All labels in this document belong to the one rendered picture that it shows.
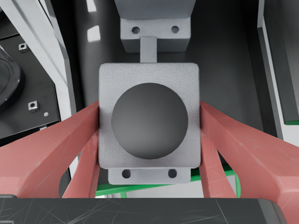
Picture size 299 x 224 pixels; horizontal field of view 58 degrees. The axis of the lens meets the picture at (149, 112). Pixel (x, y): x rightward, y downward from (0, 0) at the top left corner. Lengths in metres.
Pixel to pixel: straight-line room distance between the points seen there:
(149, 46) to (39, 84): 0.42
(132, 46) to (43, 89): 0.38
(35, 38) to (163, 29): 0.09
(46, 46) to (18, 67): 0.36
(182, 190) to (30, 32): 0.25
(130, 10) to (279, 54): 0.11
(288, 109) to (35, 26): 0.19
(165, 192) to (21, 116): 0.31
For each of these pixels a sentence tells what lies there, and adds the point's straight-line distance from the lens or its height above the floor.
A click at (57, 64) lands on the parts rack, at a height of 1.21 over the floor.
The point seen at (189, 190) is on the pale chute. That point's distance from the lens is 0.36.
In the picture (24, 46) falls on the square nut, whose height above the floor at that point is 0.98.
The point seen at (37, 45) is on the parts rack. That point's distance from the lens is 0.21.
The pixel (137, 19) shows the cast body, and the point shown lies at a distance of 0.17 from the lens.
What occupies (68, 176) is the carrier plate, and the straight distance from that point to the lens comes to 0.46.
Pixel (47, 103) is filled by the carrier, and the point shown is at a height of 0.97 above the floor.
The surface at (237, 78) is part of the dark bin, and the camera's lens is 0.20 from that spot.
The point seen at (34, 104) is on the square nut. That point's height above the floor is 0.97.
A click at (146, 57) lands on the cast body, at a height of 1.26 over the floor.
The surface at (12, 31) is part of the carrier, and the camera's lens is 0.69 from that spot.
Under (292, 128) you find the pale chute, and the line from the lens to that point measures 0.38.
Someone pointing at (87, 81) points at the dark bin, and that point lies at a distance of 0.20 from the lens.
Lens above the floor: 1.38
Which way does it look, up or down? 61 degrees down
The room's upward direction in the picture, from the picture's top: 11 degrees counter-clockwise
